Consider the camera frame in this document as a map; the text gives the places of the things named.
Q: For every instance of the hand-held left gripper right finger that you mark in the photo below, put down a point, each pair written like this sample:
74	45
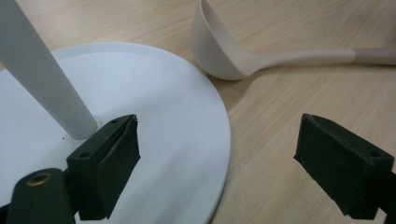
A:
342	165

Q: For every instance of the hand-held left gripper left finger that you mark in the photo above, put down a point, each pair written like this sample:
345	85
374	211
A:
102	168

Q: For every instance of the white round-base pole stand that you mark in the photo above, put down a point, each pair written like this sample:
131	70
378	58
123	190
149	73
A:
130	102

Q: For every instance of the beige silicone ladle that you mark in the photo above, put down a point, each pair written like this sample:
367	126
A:
224	53

